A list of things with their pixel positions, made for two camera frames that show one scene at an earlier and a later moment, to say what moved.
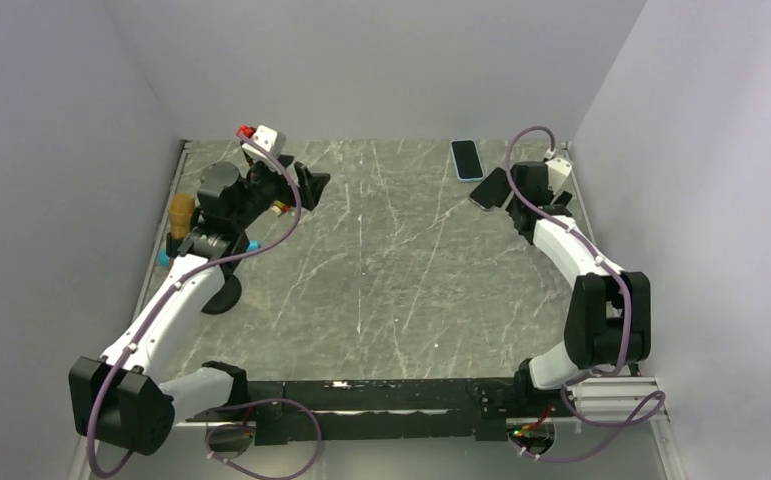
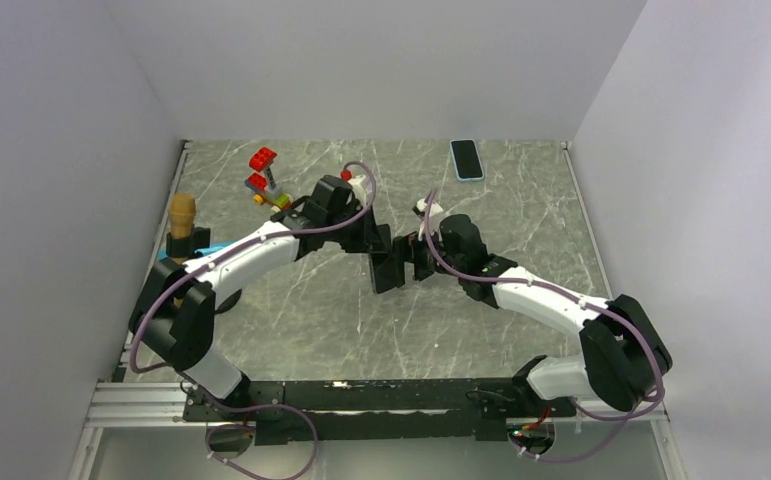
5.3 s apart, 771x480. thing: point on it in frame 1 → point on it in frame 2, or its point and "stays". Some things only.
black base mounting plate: (352, 411) stays
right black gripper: (562, 198) → (409, 249)
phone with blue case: (467, 160) stays
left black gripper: (310, 185) → (369, 239)
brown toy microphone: (181, 208) stays
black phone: (493, 190) → (387, 272)
